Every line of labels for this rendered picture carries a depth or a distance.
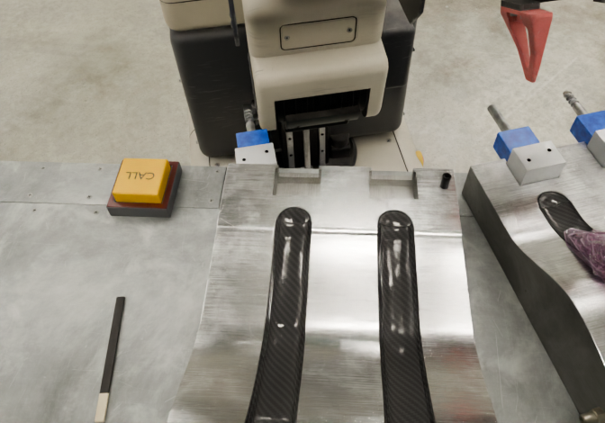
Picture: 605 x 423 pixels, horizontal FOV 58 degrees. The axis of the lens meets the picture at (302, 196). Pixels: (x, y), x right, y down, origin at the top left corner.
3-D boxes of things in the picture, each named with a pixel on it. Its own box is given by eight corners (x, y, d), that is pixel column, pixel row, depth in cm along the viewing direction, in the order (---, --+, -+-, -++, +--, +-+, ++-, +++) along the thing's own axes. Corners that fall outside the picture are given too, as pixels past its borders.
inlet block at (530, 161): (469, 124, 75) (478, 95, 70) (503, 118, 75) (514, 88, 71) (513, 199, 67) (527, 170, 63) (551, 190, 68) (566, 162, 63)
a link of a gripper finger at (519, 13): (596, 83, 53) (609, -20, 49) (526, 93, 53) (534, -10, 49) (558, 67, 59) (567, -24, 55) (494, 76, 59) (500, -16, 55)
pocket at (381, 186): (367, 185, 66) (369, 166, 63) (411, 187, 65) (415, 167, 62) (367, 217, 63) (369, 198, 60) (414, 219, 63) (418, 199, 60)
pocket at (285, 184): (278, 184, 66) (275, 164, 64) (321, 184, 66) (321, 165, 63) (275, 214, 64) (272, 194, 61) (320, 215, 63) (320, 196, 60)
